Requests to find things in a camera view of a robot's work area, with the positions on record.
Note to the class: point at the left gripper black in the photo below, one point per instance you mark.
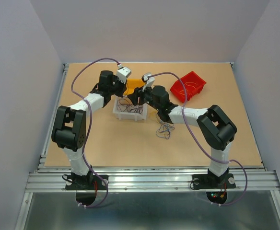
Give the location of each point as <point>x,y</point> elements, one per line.
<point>123,86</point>

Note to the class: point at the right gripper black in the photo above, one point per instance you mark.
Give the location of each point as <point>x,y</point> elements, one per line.
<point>134,96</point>

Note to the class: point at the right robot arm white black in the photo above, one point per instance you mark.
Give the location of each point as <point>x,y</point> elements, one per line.
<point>217,128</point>

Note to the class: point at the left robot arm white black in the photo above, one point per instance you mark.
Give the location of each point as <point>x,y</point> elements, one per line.
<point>70,131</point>

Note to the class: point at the yellow plastic bin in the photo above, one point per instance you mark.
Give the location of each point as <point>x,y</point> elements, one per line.
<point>132,84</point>

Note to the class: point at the white plastic bin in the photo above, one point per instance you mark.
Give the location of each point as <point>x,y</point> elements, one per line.
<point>123,109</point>

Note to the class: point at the red plastic bin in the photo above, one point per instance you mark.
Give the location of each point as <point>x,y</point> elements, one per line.
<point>193,83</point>

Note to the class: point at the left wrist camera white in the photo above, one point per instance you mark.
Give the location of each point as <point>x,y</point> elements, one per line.
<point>123,73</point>

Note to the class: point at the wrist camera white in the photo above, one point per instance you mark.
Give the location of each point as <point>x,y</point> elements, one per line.
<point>148,80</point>
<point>123,73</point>

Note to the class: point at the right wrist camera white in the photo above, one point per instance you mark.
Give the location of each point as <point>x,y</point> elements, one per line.
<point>148,80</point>

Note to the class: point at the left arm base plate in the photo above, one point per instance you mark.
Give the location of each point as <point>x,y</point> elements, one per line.
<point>101,182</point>

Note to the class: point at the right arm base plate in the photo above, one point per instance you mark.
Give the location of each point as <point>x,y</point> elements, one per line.
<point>200,182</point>

